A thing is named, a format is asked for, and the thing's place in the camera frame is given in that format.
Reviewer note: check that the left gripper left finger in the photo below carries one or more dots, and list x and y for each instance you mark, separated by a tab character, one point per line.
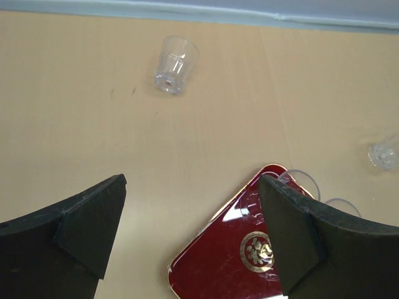
62	250

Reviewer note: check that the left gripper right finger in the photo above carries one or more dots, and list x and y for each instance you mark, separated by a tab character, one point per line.
322	252

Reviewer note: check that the red lacquer tray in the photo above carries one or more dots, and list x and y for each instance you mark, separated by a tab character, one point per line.
231	257

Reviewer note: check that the clear glass right group left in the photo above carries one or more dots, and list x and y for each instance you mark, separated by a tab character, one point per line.
384	154

